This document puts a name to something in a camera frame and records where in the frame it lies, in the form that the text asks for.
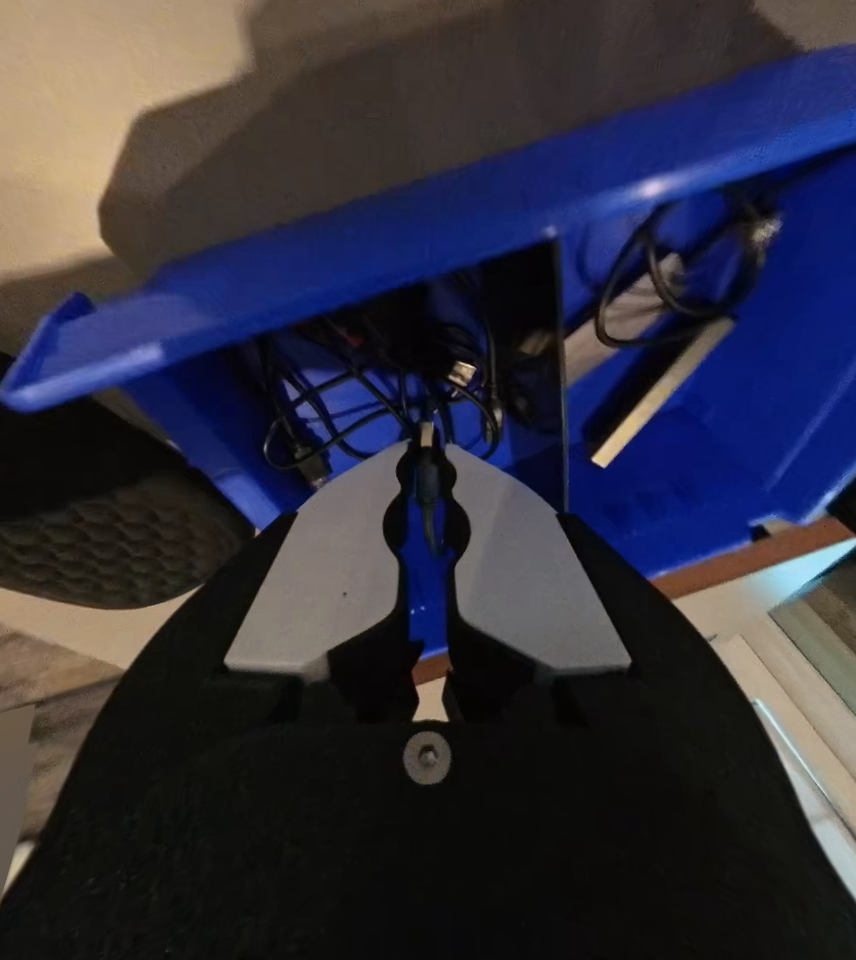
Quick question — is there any pile of black cables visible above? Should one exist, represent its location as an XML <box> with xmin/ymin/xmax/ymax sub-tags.
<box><xmin>261</xmin><ymin>296</ymin><xmax>507</xmax><ymax>489</ymax></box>

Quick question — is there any black bin divider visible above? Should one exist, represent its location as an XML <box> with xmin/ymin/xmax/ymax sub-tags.
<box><xmin>473</xmin><ymin>231</ymin><xmax>573</xmax><ymax>519</ymax></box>

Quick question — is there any blue plastic bin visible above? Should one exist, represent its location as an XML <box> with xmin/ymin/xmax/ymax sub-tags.
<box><xmin>0</xmin><ymin>41</ymin><xmax>856</xmax><ymax>661</ymax></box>

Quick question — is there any instruction sheet on stand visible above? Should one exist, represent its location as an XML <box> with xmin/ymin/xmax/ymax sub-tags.
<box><xmin>705</xmin><ymin>592</ymin><xmax>856</xmax><ymax>960</ymax></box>

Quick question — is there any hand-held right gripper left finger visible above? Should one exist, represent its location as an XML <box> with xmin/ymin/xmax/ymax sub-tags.
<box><xmin>224</xmin><ymin>441</ymin><xmax>417</xmax><ymax>680</ymax></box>

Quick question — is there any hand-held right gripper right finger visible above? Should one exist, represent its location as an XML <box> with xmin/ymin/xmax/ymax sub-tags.
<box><xmin>439</xmin><ymin>442</ymin><xmax>633</xmax><ymax>676</ymax></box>

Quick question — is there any black padded armrest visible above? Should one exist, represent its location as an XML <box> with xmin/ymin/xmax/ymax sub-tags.
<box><xmin>0</xmin><ymin>333</ymin><xmax>252</xmax><ymax>610</ymax></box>

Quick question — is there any black usb cable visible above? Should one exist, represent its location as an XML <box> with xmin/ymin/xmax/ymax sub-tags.
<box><xmin>411</xmin><ymin>397</ymin><xmax>450</xmax><ymax>558</ymax></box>
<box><xmin>594</xmin><ymin>187</ymin><xmax>785</xmax><ymax>352</ymax></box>

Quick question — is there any slim pale usb hub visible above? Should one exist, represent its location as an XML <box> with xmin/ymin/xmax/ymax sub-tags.
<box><xmin>590</xmin><ymin>317</ymin><xmax>738</xmax><ymax>469</ymax></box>
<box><xmin>563</xmin><ymin>281</ymin><xmax>672</xmax><ymax>380</ymax></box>

